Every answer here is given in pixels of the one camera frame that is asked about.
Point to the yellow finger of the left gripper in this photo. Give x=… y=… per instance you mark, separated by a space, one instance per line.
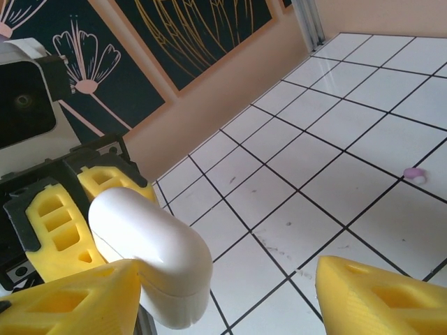
x=129 y=183
x=66 y=240

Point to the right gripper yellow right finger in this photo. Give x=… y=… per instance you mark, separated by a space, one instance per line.
x=349 y=307

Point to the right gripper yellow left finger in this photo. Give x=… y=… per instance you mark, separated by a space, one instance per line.
x=104 y=314

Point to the white earbud charging case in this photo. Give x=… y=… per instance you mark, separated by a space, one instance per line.
x=150 y=237

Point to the pink white earbud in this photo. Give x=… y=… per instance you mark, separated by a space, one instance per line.
x=412 y=172

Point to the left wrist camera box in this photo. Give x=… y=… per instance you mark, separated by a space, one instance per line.
x=21 y=97

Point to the aluminium corner post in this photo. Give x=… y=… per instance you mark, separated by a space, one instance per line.
x=309 y=24

